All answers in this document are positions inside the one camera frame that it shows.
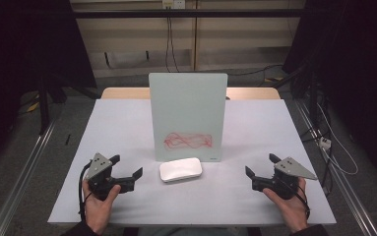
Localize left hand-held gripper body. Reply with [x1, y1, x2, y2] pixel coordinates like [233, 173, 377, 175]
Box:
[85, 152, 135, 202]

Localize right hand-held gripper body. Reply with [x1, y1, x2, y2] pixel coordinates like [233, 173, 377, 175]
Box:
[251, 156, 319, 201]

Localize white board eraser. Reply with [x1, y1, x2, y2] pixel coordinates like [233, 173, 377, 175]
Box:
[158, 156, 204, 184]

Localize glass whiteboard with red scribble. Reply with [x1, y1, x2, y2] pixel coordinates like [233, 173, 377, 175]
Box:
[148, 72, 228, 163]

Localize person's right hand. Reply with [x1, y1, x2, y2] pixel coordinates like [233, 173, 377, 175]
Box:
[262, 177, 310, 234]

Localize person's left hand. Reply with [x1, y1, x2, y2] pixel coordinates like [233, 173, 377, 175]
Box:
[81, 179, 122, 236]

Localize white table mat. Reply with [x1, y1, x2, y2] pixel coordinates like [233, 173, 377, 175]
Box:
[47, 98, 338, 226]

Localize white power strip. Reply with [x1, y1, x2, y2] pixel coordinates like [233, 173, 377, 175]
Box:
[318, 136, 333, 150]

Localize wooden table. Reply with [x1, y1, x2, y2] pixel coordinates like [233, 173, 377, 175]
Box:
[100, 87, 282, 100]

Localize black metal stand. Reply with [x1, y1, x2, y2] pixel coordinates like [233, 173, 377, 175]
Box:
[273, 63, 320, 127]
[37, 73, 52, 136]

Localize black curtain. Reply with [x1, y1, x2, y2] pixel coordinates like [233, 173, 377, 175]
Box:
[282, 0, 377, 188]
[0, 0, 97, 178]

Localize black horizontal bar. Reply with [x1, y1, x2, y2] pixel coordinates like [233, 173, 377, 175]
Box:
[72, 8, 306, 20]

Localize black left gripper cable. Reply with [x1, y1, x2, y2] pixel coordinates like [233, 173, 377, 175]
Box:
[78, 162, 94, 222]

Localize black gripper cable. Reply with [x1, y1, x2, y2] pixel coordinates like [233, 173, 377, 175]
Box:
[283, 176, 311, 220]
[78, 162, 94, 222]

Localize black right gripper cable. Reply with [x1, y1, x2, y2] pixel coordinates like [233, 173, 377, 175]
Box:
[283, 176, 311, 220]

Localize aluminium floor rail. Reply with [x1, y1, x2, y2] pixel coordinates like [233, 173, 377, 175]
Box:
[0, 120, 58, 236]
[293, 99, 377, 236]

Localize white cable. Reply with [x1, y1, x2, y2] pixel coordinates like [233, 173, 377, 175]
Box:
[316, 102, 359, 176]

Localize black floor cable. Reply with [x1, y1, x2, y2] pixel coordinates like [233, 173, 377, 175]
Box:
[227, 63, 284, 78]

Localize black hanging wall cables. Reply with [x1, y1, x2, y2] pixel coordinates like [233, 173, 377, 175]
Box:
[164, 7, 181, 74]

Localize white wall socket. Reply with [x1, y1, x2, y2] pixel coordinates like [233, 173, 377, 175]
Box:
[161, 0, 187, 10]

